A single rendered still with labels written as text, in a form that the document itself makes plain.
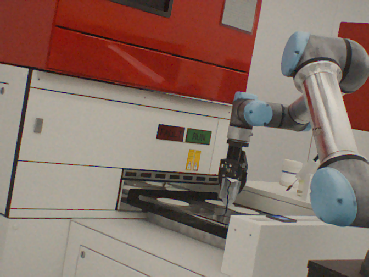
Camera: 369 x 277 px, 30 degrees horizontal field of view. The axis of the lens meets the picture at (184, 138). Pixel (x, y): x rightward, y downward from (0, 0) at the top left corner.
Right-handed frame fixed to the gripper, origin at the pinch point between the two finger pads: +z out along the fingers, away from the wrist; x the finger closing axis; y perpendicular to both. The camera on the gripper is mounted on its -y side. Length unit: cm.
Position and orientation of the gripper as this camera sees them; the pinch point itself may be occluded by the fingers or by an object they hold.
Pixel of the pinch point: (228, 202)
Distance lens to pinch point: 221.5
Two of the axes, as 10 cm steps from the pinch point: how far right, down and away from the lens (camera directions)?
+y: -2.6, 0.1, -9.7
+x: 9.5, 1.8, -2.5
